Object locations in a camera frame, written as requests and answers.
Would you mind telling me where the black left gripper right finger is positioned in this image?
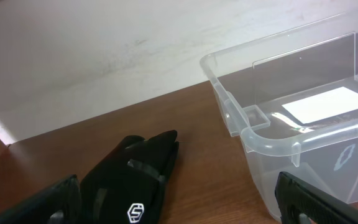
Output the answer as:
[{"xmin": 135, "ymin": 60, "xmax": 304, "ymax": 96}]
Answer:
[{"xmin": 275, "ymin": 172, "xmax": 358, "ymax": 224}]

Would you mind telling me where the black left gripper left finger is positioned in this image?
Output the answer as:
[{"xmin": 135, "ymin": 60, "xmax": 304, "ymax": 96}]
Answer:
[{"xmin": 0, "ymin": 174, "xmax": 81, "ymax": 224}]

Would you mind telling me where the black garment with white logo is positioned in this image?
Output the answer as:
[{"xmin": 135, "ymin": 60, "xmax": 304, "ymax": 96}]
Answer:
[{"xmin": 78, "ymin": 130, "xmax": 179, "ymax": 224}]

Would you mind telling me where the clear plastic storage bin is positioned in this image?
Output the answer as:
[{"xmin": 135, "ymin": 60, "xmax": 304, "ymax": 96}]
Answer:
[{"xmin": 200, "ymin": 10, "xmax": 358, "ymax": 220}]

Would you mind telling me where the white label in bin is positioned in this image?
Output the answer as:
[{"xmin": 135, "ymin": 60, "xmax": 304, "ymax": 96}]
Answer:
[{"xmin": 282, "ymin": 87, "xmax": 358, "ymax": 124}]

